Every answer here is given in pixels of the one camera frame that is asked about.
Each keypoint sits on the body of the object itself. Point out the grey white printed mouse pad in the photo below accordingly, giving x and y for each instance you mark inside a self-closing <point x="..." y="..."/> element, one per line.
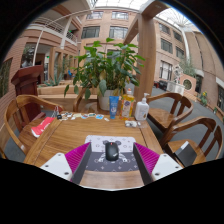
<point x="96" y="141"/>

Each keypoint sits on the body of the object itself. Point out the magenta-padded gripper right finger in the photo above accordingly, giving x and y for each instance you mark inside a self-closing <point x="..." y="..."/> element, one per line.
<point x="165" y="165"/>

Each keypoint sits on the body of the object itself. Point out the yellow dish soap bottle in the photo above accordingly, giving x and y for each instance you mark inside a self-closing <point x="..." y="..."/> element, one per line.
<point x="127" y="106"/>

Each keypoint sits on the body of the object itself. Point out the blue tube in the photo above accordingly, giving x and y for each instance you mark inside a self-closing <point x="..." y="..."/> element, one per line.
<point x="114" y="107"/>

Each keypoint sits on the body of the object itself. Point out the white pump bottle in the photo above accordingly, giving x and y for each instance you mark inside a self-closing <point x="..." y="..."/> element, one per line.
<point x="141" y="110"/>

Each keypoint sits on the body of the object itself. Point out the wooden armchair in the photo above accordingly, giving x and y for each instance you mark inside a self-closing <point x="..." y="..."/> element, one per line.
<point x="166" y="116"/>
<point x="13" y="113"/>
<point x="206" y="125"/>
<point x="78" y="100"/>

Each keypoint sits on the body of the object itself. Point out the red and white bag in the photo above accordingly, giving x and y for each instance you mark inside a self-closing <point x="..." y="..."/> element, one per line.
<point x="41" y="127"/>

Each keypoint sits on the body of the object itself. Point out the white statue on plinth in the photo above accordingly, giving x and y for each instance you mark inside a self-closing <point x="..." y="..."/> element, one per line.
<point x="176" y="87"/>

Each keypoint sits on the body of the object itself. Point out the green potted plant white pot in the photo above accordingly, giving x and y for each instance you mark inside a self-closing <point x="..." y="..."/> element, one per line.
<point x="106" y="66"/>

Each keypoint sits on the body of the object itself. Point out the black notebook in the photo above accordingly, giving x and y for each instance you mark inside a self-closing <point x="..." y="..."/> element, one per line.
<point x="186" y="154"/>

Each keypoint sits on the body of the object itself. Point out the white earbuds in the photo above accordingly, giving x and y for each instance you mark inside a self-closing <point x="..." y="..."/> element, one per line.
<point x="132" y="124"/>

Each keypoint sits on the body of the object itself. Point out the dark red wooden pedestal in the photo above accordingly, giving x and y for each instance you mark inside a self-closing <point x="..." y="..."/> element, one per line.
<point x="26" y="83"/>

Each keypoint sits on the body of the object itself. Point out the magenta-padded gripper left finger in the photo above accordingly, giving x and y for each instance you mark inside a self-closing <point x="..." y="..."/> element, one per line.
<point x="56" y="163"/>

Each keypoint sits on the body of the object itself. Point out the spiky green agave plant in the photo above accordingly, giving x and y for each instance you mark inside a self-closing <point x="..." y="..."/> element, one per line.
<point x="55" y="81"/>

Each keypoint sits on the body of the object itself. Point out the black computer mouse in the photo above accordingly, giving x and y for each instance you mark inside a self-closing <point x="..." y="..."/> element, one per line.
<point x="112" y="151"/>

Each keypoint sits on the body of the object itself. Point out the dark bust statue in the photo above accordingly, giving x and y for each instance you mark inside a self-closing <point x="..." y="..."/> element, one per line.
<point x="28" y="58"/>

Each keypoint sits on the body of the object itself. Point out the black key fob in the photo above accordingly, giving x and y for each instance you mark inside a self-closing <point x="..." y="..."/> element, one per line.
<point x="59" y="117"/>

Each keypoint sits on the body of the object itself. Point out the wooden planter box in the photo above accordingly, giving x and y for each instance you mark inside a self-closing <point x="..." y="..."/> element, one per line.
<point x="53" y="95"/>

